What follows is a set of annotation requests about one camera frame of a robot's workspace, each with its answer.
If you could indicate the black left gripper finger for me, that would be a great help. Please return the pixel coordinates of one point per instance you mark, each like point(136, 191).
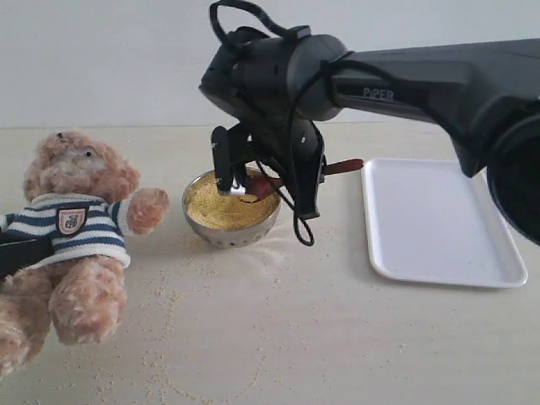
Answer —
point(17, 253)

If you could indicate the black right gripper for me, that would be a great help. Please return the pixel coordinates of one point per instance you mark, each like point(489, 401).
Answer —
point(269, 144)

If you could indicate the dark red wooden spoon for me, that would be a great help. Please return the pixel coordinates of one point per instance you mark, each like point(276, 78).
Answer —
point(262, 186)

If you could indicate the brown teddy bear striped sweater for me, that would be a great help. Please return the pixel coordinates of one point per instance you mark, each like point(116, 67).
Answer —
point(85, 198)

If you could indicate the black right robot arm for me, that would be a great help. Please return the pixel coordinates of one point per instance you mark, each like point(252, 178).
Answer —
point(484, 95)

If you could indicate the yellow millet grains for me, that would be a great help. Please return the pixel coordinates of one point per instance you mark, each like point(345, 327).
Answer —
point(205, 206)

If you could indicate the steel bowl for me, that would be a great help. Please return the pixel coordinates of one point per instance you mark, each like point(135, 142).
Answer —
point(228, 238)

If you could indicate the white plastic tray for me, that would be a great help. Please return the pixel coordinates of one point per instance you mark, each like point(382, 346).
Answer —
point(427, 223)

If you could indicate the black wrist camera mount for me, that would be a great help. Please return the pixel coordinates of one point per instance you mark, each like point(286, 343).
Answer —
point(308, 159)

